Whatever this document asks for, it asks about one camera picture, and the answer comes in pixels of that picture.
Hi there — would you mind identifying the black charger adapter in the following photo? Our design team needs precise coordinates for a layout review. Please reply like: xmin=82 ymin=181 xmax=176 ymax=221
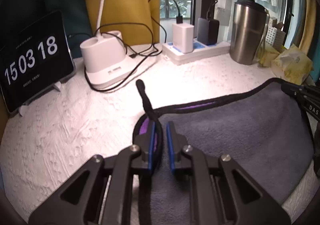
xmin=196 ymin=2 xmax=220 ymax=46

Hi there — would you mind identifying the white power strip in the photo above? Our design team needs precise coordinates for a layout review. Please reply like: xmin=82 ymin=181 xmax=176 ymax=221
xmin=162 ymin=40 xmax=230 ymax=65

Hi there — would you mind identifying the black cable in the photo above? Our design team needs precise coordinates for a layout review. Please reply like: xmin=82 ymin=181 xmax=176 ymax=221
xmin=67 ymin=0 xmax=181 ymax=93

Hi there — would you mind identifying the tablet showing clock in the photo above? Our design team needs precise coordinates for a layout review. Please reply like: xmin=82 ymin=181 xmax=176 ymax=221
xmin=1 ymin=10 xmax=75 ymax=114

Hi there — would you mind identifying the white patterned tablecloth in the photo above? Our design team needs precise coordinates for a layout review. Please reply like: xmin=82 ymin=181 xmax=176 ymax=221
xmin=0 ymin=50 xmax=320 ymax=225

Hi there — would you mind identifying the yellow curtain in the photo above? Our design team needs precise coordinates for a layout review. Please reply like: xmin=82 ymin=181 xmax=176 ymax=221
xmin=299 ymin=0 xmax=317 ymax=55
xmin=85 ymin=0 xmax=160 ymax=46

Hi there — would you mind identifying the yellow curtain left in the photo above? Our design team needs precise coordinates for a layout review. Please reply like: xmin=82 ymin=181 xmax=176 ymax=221
xmin=85 ymin=0 xmax=160 ymax=46

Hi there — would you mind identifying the purple and grey towel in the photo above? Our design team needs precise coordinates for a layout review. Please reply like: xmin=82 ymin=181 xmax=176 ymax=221
xmin=133 ymin=78 xmax=319 ymax=224

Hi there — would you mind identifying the stainless steel tumbler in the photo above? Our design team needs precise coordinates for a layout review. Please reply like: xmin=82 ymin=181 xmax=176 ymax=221
xmin=229 ymin=0 xmax=268 ymax=65

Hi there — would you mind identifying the white lattice basket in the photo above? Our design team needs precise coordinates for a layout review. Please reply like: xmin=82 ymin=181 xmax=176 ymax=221
xmin=265 ymin=24 xmax=286 ymax=50

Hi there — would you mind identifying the white charger adapter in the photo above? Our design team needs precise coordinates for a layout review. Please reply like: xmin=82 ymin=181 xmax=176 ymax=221
xmin=172 ymin=16 xmax=194 ymax=54

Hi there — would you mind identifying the yellow tissue pack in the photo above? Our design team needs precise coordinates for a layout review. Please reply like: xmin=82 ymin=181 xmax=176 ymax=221
xmin=258 ymin=44 xmax=313 ymax=85

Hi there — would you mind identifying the yellow curtain right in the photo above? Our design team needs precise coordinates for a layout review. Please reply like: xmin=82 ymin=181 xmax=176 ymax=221
xmin=299 ymin=0 xmax=317 ymax=55

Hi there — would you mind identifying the white desk lamp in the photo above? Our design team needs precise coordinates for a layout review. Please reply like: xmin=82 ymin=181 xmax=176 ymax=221
xmin=80 ymin=0 xmax=137 ymax=89

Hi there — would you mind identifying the dark green curtain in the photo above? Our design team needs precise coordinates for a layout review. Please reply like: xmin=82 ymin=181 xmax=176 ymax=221
xmin=1 ymin=0 xmax=92 ymax=58

